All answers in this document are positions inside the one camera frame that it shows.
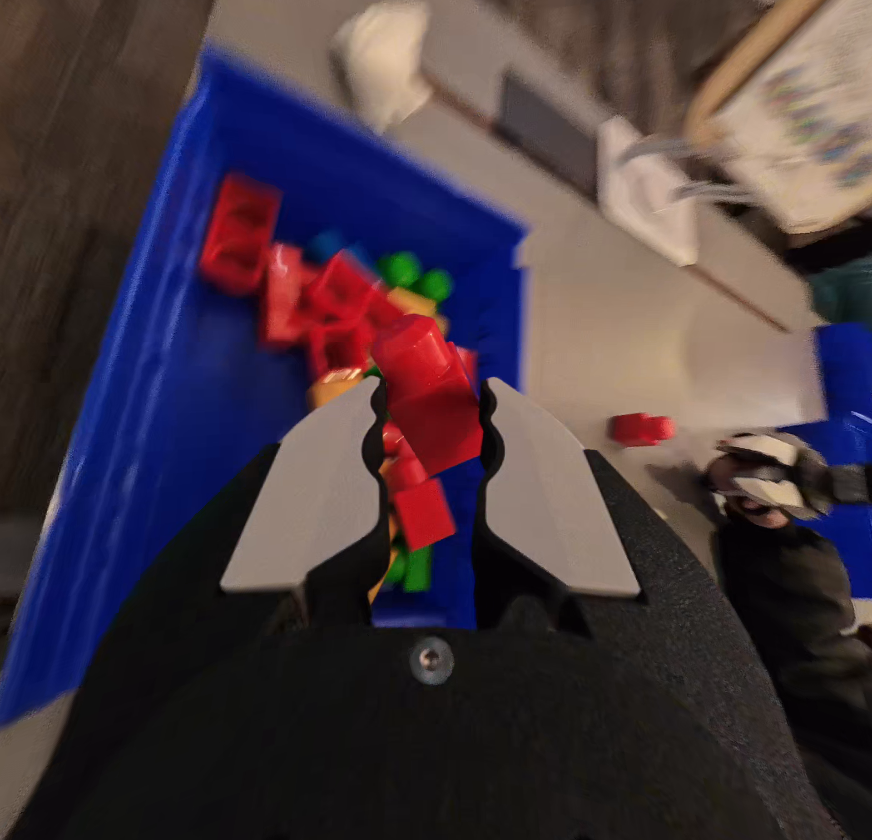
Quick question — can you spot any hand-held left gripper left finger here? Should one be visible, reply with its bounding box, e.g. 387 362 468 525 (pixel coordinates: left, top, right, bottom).
220 376 392 596

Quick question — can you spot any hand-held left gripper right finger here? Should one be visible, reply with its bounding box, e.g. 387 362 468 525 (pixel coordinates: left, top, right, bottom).
473 376 643 600

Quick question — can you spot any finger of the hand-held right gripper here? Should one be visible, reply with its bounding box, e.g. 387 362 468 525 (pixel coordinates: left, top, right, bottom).
706 475 821 518
716 432 808 467

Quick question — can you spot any blue storage bin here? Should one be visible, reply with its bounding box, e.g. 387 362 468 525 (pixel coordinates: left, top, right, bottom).
0 43 530 725
780 320 872 602

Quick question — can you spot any red mega block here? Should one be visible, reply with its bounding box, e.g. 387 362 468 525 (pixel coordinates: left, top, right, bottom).
609 413 675 447
371 316 485 476

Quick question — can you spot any pile of mega blocks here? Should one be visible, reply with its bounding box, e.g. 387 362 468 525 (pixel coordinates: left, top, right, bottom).
199 173 481 598

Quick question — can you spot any instruction sheet board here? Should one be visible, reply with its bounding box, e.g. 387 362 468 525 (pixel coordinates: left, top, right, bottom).
682 0 872 234

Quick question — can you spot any dark tablet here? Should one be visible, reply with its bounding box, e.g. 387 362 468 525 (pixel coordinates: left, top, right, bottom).
494 70 603 200

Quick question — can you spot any white cloth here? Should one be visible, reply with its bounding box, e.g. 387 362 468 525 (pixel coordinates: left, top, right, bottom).
332 0 437 132

